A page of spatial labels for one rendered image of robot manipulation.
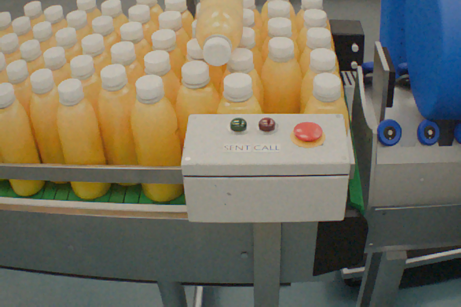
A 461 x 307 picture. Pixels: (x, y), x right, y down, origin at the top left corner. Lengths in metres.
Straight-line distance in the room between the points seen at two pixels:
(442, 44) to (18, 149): 0.69
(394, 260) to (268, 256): 0.44
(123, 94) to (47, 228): 0.28
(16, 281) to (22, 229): 1.10
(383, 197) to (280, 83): 0.27
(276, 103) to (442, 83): 0.28
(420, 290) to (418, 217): 0.90
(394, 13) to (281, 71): 0.68
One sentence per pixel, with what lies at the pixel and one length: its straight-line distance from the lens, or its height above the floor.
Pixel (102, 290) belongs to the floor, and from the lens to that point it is 2.04.
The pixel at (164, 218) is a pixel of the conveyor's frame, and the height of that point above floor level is 0.90.
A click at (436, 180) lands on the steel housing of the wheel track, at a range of 1.07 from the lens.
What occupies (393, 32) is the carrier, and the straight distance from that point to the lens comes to 1.60.
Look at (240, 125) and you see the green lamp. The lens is 0.76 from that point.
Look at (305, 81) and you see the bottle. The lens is 0.94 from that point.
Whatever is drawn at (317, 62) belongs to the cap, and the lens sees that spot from 0.92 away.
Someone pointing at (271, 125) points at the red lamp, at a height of 1.11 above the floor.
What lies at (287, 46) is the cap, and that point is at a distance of 0.95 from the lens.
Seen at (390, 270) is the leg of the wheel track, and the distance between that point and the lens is 1.29.
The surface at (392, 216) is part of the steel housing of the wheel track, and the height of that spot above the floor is 0.79.
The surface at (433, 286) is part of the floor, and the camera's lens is 2.04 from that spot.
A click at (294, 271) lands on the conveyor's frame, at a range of 1.04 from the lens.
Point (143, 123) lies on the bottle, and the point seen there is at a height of 1.05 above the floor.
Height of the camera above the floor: 1.56
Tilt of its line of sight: 37 degrees down
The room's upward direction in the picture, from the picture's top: 3 degrees counter-clockwise
